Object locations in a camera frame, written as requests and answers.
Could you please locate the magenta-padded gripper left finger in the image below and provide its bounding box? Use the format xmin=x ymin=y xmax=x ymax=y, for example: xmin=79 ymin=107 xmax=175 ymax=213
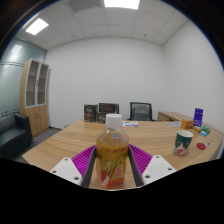
xmin=50 ymin=144 xmax=98 ymax=189

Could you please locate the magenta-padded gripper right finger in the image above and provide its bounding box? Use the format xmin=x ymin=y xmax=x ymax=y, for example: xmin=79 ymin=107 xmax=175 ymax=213
xmin=127 ymin=143 xmax=177 ymax=188

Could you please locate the yellow-labelled drink bottle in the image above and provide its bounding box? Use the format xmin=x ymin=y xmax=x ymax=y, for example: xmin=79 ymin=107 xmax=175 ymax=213
xmin=95 ymin=113 xmax=130 ymax=190

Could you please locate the green and white mug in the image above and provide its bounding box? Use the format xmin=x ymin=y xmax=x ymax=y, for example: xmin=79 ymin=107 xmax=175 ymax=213
xmin=173 ymin=129 xmax=194 ymax=157

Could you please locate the white paper sheet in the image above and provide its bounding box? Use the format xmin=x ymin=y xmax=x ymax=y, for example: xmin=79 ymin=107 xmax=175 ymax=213
xmin=168 ymin=120 xmax=183 ymax=128

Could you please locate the flat round red coaster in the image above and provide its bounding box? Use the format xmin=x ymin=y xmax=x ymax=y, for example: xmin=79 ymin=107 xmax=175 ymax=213
xmin=195 ymin=142 xmax=207 ymax=151

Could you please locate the orange-brown cardboard box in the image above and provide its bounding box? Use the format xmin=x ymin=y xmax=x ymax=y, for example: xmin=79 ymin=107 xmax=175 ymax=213
xmin=180 ymin=119 xmax=195 ymax=130

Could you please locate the white printed leaflet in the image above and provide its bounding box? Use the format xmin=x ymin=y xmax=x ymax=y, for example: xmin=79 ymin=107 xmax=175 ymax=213
xmin=121 ymin=120 xmax=139 ymax=128

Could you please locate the wooden side cabinet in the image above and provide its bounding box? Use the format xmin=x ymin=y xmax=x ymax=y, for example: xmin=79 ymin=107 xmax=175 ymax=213
xmin=157 ymin=111 xmax=194 ymax=123

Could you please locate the black mesh office chair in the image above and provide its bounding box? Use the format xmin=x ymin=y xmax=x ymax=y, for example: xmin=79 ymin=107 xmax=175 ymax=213
xmin=128 ymin=101 xmax=155 ymax=122

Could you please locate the small dark brown box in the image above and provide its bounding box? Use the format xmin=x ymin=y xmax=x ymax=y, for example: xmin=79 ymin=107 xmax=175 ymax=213
xmin=83 ymin=103 xmax=99 ymax=123

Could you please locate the large dark brown box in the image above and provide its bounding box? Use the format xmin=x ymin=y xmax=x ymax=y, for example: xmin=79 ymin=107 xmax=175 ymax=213
xmin=96 ymin=111 xmax=108 ymax=125

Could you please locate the black leather sofa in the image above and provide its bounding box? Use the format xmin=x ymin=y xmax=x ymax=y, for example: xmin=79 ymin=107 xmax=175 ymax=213
xmin=0 ymin=112 xmax=34 ymax=160

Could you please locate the purple upright box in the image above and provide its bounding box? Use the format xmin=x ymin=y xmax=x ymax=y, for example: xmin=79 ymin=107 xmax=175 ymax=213
xmin=193 ymin=107 xmax=204 ymax=128

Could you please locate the dark padded office chair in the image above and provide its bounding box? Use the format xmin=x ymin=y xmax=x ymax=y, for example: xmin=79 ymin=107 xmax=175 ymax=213
xmin=98 ymin=102 xmax=120 ymax=116

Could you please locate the wooden glass-door cabinet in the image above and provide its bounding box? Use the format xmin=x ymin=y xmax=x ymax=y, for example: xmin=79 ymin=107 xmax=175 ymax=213
xmin=18 ymin=58 xmax=52 ymax=137

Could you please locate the grey ceiling air vent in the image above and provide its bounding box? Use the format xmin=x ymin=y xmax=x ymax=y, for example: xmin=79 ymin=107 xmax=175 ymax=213
xmin=67 ymin=0 xmax=102 ymax=12

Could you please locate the large square ceiling light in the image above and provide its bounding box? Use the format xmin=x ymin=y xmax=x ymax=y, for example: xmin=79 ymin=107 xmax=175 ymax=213
xmin=103 ymin=0 xmax=141 ymax=10

